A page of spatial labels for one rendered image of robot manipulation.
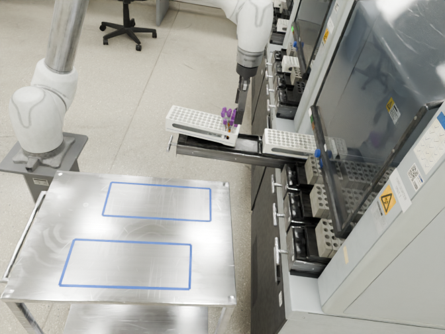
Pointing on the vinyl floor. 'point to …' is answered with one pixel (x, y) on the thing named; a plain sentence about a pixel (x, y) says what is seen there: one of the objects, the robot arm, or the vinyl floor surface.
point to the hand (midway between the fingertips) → (238, 111)
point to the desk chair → (126, 27)
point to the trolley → (126, 255)
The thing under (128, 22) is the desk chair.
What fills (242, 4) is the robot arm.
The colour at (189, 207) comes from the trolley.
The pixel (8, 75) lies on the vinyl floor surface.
